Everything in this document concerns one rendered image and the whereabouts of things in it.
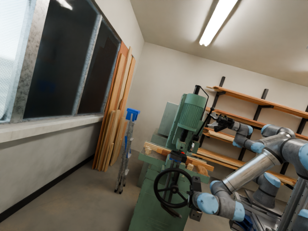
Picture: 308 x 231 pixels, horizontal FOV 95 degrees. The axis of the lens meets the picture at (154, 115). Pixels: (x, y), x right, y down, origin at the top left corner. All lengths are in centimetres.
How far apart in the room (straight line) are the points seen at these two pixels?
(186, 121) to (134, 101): 255
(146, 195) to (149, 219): 21
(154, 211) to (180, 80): 289
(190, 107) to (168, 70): 251
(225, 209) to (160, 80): 319
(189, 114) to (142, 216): 96
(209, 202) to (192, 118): 70
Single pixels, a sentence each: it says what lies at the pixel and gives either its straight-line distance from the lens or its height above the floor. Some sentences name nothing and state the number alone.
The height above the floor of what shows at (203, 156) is 54.
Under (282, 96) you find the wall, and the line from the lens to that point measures 442.
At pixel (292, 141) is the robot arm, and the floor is 135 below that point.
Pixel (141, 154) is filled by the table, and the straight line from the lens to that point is 123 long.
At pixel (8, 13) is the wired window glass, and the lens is 141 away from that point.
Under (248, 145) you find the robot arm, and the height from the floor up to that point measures 124.
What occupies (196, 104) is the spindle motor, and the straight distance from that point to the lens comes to 124.
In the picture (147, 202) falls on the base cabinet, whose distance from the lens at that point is 140.
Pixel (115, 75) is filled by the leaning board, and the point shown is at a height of 156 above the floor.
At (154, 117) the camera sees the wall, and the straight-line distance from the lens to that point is 358.
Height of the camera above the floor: 134
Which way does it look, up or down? 5 degrees down
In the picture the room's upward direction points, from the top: 17 degrees clockwise
